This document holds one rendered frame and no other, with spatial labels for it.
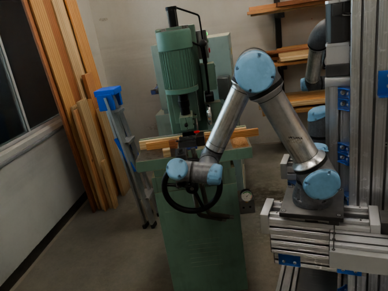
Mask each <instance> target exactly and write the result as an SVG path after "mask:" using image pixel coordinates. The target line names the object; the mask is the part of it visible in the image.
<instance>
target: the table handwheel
mask: <svg viewBox="0 0 388 291"><path fill-rule="evenodd" d="M188 161H195V162H198V161H199V158H188ZM168 179H169V176H168V174H167V172H166V171H165V173H164V175H163V178H162V183H161V188H162V193H163V196H164V198H165V200H166V201H167V202H168V204H169V205H171V206H172V207H173V208H174V209H176V210H178V211H180V212H184V213H187V214H197V213H201V212H204V211H207V210H209V209H210V208H211V207H213V206H214V205H215V204H216V203H217V202H218V200H219V199H220V197H221V194H222V190H223V181H222V180H221V184H220V185H217V191H216V193H215V196H214V197H213V198H212V200H211V201H210V202H208V203H207V204H205V205H204V204H203V202H202V201H201V199H200V197H199V195H198V193H197V191H198V189H199V184H198V183H195V182H194V183H195V186H190V187H188V186H186V187H182V188H186V191H187V192H188V193H190V194H194V195H195V196H196V198H197V200H198V202H199V204H200V206H201V207H196V208H188V207H184V206H181V205H179V204H177V203H176V202H175V201H174V200H173V199H172V198H171V197H170V195H169V193H168V190H167V187H168V186H174V187H176V184H174V183H167V182H168Z"/></svg>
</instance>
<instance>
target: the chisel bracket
mask: <svg viewBox="0 0 388 291"><path fill-rule="evenodd" d="M179 120H180V127H181V130H190V129H194V119H193V111H192V110H190V114H188V115H181V112H180V117H179ZM186 123H188V127H185V126H184V125H185V124H186Z"/></svg>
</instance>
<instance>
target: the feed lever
mask: <svg viewBox="0 0 388 291"><path fill-rule="evenodd" d="M206 45H207V42H206V40H204V39H202V40H201V41H200V46H202V49H203V58H204V68H205V73H206V82H207V92H205V93H204V94H205V99H206V103H207V102H214V93H213V91H210V85H209V79H208V69H207V59H206V49H205V46H206Z"/></svg>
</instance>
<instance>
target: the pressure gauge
mask: <svg viewBox="0 0 388 291"><path fill-rule="evenodd" d="M240 196H241V199H242V200H243V201H244V202H246V203H248V202H249V201H250V200H252V198H253V194H252V192H251V190H250V189H243V190H242V191H241V192H240Z"/></svg>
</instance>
